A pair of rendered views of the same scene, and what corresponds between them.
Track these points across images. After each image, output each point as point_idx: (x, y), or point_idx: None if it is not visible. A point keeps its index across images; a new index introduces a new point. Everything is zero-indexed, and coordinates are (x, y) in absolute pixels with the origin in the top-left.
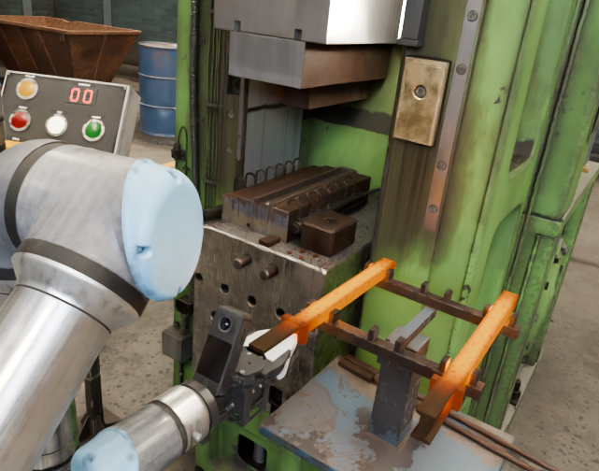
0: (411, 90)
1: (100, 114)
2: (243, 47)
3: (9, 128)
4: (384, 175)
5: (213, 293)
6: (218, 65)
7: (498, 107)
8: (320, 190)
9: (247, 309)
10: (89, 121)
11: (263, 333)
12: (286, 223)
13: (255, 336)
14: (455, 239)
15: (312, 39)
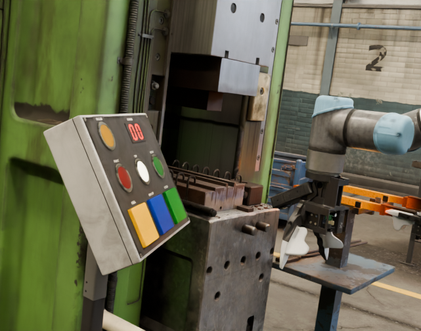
0: (259, 90)
1: (151, 148)
2: (228, 69)
3: (123, 192)
4: (241, 145)
5: (219, 276)
6: (146, 85)
7: (277, 94)
8: (203, 170)
9: (240, 269)
10: (153, 158)
11: (398, 211)
12: (242, 193)
13: (403, 212)
14: (263, 171)
15: (263, 64)
